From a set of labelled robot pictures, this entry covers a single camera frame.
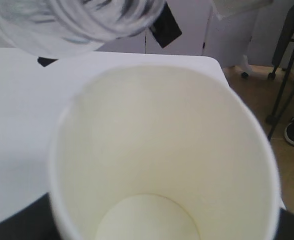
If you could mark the clear green-label water bottle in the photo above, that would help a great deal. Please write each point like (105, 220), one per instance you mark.
(57, 29)

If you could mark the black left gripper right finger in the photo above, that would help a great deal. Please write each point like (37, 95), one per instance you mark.
(286, 225)

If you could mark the black folding stand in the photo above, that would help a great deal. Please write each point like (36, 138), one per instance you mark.
(283, 57)

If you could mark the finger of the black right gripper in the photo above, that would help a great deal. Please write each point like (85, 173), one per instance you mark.
(165, 28)
(44, 62)

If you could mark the white paper cup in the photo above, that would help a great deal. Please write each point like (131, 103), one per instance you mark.
(155, 152)

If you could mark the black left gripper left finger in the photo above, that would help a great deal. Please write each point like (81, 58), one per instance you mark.
(34, 222)

